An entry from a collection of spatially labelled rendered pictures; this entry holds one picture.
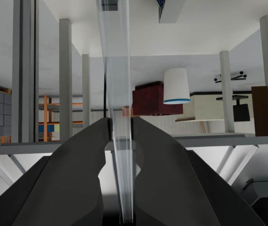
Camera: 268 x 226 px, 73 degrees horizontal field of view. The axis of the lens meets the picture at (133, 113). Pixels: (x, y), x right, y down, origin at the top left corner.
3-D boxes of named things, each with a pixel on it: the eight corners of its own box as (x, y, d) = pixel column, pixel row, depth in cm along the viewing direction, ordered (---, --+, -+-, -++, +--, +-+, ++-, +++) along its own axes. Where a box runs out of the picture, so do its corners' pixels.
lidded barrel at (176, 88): (192, 66, 300) (195, 100, 296) (184, 74, 346) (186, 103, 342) (164, 67, 298) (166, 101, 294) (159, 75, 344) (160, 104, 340)
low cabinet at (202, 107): (230, 99, 728) (231, 119, 722) (173, 100, 709) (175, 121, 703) (265, 90, 551) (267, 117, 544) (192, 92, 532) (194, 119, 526)
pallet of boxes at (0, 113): (-46, 83, 352) (-48, 138, 344) (-7, 83, 358) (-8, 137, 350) (-8, 93, 459) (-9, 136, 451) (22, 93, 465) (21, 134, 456)
